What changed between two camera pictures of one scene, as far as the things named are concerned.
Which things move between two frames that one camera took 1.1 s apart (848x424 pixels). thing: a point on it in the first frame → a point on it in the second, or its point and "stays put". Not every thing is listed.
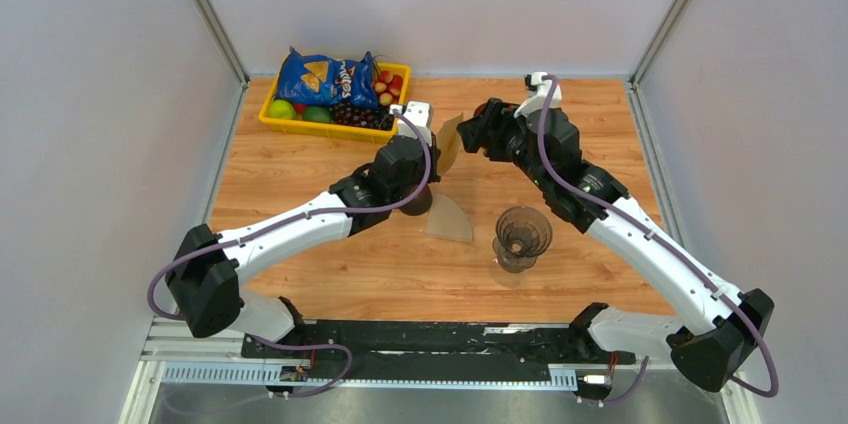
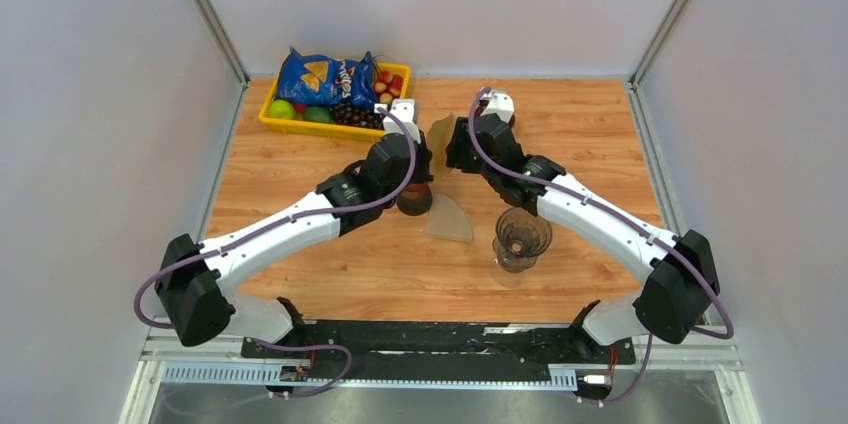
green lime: (281, 109) stays put
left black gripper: (432, 173) stays put
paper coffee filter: (449, 143) stays put
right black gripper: (499, 119) → (457, 150)
